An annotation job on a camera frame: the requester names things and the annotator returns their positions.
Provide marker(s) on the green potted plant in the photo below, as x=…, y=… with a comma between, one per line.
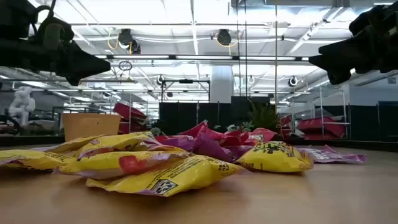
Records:
x=264, y=116

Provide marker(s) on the small pale succulent plant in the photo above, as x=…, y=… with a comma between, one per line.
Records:
x=239, y=126
x=155, y=131

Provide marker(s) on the red storage bin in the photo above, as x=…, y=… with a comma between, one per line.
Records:
x=320, y=136
x=317, y=123
x=285, y=123
x=132, y=127
x=129, y=110

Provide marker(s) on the thin black hanging rod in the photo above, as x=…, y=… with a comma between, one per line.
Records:
x=245, y=46
x=237, y=46

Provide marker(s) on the purple Skittles candy bag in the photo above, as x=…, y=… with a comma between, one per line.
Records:
x=177, y=142
x=239, y=151
x=208, y=146
x=335, y=155

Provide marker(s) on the white square pillar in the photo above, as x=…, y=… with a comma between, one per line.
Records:
x=221, y=84

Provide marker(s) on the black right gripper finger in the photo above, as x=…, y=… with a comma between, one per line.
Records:
x=337, y=76
x=339, y=56

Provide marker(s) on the red Skittles candy bag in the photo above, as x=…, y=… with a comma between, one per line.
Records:
x=261, y=135
x=196, y=129
x=227, y=138

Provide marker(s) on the long ceiling light strip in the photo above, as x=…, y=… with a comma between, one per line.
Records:
x=202, y=57

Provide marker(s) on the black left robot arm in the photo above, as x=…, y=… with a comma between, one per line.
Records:
x=15, y=18

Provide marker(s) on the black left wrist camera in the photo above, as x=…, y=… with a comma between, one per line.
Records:
x=57, y=34

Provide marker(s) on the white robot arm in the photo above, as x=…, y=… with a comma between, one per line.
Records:
x=21, y=102

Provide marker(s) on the black gantry frame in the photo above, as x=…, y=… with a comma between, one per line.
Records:
x=185, y=81

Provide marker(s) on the orange plastic bin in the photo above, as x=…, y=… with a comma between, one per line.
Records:
x=90, y=126

